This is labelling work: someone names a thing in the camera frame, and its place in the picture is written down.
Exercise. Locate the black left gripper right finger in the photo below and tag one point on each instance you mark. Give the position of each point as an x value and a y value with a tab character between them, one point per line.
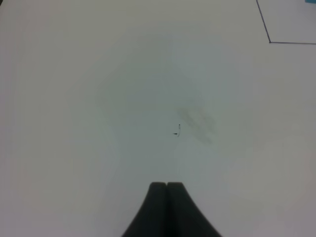
184	219

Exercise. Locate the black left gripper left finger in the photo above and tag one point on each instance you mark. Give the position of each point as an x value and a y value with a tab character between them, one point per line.
150	219

